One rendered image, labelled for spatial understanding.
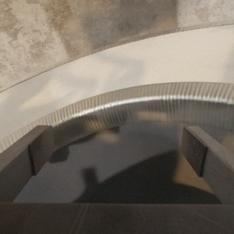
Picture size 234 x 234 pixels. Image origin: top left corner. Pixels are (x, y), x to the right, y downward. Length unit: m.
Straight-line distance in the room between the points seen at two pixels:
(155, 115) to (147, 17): 0.53
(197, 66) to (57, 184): 0.35
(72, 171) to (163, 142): 0.19
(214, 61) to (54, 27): 0.66
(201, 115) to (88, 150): 0.21
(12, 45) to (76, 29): 0.33
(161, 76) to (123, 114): 0.10
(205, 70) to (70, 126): 0.24
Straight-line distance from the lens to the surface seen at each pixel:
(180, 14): 0.77
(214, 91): 0.27
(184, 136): 0.17
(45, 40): 0.89
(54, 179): 0.38
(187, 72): 0.32
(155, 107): 0.28
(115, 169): 0.41
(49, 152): 0.16
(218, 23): 0.55
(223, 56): 0.37
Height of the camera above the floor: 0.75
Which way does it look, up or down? 49 degrees down
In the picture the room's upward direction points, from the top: 169 degrees counter-clockwise
